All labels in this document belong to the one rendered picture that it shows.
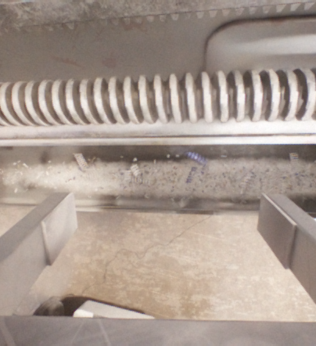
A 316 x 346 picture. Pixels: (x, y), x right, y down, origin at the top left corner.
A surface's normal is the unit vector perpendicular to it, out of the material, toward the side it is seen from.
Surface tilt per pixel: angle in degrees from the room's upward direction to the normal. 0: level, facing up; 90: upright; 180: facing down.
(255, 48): 90
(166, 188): 0
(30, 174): 0
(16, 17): 90
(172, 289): 0
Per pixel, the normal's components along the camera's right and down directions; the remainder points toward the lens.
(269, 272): -0.14, -0.12
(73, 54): -0.03, 0.99
